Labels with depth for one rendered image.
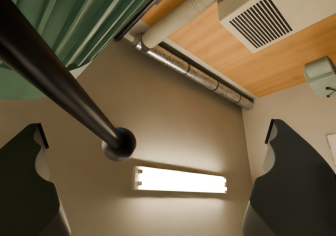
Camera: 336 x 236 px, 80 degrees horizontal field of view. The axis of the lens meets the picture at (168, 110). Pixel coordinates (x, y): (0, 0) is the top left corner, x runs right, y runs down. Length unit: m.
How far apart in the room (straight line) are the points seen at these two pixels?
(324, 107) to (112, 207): 2.64
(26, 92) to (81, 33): 0.11
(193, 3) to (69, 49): 1.51
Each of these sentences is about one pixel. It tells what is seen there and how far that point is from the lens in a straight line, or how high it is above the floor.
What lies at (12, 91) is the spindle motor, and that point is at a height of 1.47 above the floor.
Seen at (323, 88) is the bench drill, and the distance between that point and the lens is 2.45.
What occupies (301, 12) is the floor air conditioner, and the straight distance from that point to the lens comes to 1.76.
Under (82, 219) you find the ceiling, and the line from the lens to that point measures 1.60.
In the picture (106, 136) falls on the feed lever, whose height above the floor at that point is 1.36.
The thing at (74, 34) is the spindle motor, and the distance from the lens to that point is 0.18.
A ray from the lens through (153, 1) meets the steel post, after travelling 1.74.
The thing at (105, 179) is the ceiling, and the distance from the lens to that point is 1.64.
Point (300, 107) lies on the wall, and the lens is 3.21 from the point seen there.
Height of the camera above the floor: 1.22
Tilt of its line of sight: 44 degrees up
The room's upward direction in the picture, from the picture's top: 113 degrees counter-clockwise
